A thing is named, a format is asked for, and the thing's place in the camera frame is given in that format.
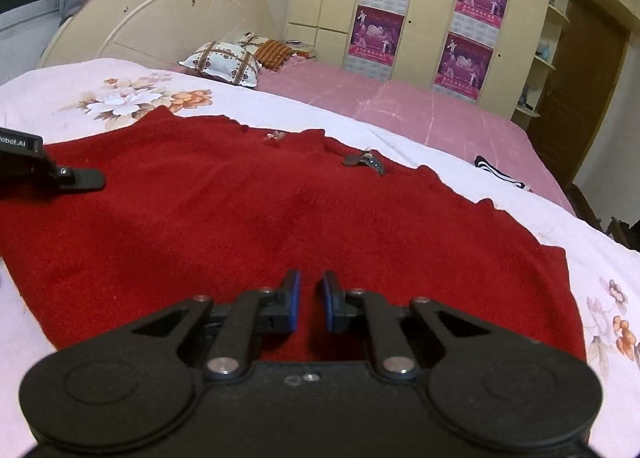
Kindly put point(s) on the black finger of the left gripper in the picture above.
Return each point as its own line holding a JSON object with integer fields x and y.
{"x": 69, "y": 179}

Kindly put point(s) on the cream wardrobe with doors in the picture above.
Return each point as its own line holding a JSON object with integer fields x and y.
{"x": 327, "y": 25}

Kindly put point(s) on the white patterned pillow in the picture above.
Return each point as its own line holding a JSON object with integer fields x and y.
{"x": 226, "y": 62}

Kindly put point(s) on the purple poster lower right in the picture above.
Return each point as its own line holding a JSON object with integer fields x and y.
{"x": 462, "y": 68}

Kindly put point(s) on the cream open shelf unit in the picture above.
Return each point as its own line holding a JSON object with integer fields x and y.
{"x": 555, "y": 22}

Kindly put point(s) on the brown wooden door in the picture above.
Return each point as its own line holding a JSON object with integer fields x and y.
{"x": 576, "y": 95}

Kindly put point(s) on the cream arched headboard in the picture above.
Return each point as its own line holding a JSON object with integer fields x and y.
{"x": 154, "y": 33}

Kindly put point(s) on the red knitted sweater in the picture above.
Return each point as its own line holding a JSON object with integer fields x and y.
{"x": 208, "y": 206}

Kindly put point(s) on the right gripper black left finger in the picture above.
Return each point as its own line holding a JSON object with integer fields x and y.
{"x": 136, "y": 383}

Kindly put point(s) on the purple poster lower left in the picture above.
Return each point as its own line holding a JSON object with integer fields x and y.
{"x": 375, "y": 36}

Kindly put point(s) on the pink bed sheet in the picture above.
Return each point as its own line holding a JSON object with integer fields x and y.
{"x": 426, "y": 117}

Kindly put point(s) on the black white striped garment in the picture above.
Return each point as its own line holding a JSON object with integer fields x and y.
{"x": 482, "y": 164}

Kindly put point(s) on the white floral quilt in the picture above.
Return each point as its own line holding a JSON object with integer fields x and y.
{"x": 79, "y": 100}

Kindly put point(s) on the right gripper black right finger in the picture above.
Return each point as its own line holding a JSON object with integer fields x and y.
{"x": 488, "y": 384}

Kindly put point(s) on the orange checked pillow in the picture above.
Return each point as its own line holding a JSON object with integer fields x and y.
{"x": 273, "y": 54}

